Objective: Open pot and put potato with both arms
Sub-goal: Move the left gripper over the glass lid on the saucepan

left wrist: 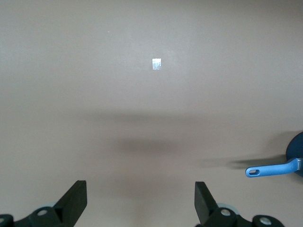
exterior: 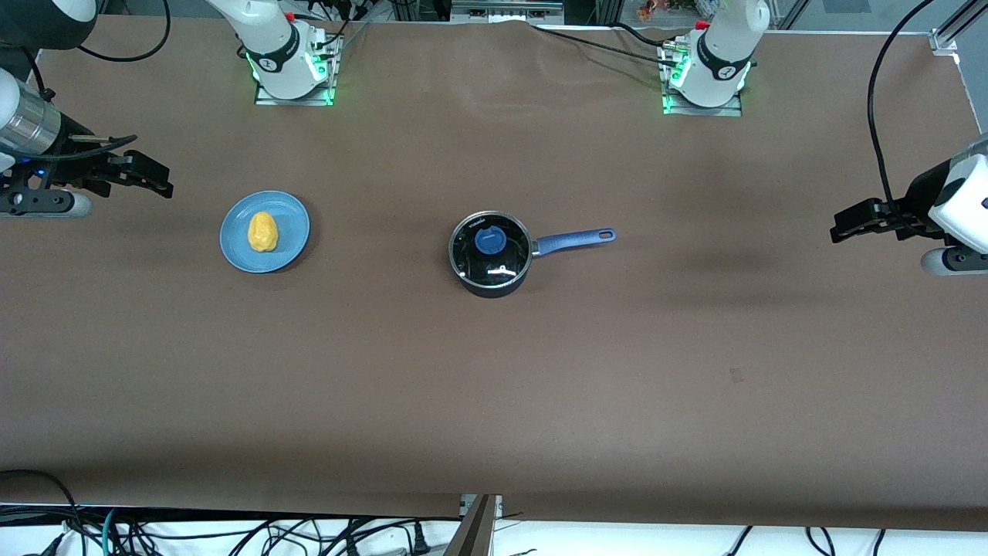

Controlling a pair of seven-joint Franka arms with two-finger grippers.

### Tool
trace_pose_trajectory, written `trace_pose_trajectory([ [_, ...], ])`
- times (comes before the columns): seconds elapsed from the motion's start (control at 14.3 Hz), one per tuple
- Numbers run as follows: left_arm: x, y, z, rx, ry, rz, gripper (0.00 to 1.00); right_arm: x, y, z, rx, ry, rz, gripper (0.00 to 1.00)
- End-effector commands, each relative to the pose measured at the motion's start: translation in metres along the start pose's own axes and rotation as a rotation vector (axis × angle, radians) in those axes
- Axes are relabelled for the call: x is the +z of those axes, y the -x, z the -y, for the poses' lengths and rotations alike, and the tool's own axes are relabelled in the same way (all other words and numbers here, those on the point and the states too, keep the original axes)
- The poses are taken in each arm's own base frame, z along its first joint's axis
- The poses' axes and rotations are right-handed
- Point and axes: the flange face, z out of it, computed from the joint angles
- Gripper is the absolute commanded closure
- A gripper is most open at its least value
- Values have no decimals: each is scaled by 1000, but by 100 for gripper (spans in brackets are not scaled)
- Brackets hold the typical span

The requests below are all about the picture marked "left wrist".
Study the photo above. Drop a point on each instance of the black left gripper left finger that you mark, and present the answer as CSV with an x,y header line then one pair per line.
x,y
71,203

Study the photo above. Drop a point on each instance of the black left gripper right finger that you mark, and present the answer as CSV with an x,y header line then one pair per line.
x,y
203,203

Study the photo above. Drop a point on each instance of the small silver tape square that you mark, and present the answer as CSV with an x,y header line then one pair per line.
x,y
156,64

